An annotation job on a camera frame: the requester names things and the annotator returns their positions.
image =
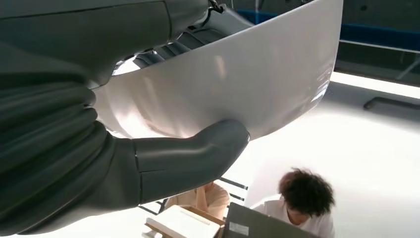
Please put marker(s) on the person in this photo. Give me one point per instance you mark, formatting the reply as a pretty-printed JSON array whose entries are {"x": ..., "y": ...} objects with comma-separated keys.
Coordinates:
[
  {"x": 305, "y": 193},
  {"x": 210, "y": 200}
]

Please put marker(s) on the white flat box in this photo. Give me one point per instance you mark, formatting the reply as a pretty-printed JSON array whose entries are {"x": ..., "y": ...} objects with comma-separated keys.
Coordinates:
[{"x": 183, "y": 223}]

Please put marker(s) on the grey laptop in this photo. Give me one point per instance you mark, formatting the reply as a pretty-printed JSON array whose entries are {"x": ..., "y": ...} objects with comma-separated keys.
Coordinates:
[{"x": 262, "y": 223}]

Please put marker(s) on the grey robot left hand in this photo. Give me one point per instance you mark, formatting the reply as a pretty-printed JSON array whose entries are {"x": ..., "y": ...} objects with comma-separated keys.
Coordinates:
[{"x": 82, "y": 36}]

